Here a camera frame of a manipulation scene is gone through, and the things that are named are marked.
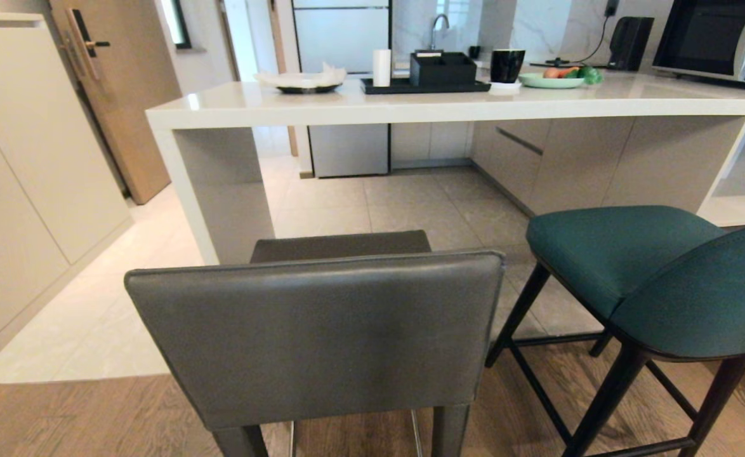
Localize mint green plate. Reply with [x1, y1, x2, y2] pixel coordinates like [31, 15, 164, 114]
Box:
[518, 72, 586, 89]

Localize beige lower kitchen cabinets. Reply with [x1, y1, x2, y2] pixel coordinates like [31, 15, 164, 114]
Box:
[471, 117, 745, 216]

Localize grey leather bar stool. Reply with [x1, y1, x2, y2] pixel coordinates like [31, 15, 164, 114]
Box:
[124, 230, 506, 457]

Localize white crumpled napkin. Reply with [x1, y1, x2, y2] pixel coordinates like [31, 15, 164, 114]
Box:
[254, 63, 348, 89]

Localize black organizer box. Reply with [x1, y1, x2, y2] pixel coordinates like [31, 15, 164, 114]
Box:
[409, 51, 478, 88]

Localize black tray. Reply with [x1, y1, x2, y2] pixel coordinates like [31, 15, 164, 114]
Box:
[360, 77, 492, 95]

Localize white kitchen counter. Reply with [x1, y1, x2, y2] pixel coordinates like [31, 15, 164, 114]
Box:
[145, 67, 745, 266]

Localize dark plate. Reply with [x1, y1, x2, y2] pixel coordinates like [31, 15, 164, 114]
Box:
[276, 83, 343, 95]

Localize beige tall cabinet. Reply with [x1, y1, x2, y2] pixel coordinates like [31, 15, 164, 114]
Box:
[0, 11, 133, 370]

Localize black mug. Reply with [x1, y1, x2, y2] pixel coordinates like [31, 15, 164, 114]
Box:
[491, 50, 527, 84]

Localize black door lock handle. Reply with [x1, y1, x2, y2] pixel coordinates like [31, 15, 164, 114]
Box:
[60, 8, 111, 81]

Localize green fabric bar stool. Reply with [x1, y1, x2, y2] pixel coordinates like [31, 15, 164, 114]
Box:
[485, 205, 745, 457]

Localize black power cable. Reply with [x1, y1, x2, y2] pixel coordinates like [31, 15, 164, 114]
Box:
[529, 0, 621, 69]

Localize white paper roll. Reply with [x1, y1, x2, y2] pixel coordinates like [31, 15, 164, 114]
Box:
[372, 49, 392, 88]

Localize black speaker box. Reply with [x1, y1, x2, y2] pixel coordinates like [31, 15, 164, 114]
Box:
[607, 17, 655, 71]

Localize chrome sink faucet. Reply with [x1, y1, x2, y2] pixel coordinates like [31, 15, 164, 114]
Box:
[430, 14, 451, 51]

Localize wooden door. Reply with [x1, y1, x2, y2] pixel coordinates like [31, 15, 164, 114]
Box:
[49, 0, 183, 205]

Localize silver microwave oven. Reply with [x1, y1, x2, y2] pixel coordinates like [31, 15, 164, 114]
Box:
[651, 0, 745, 89]

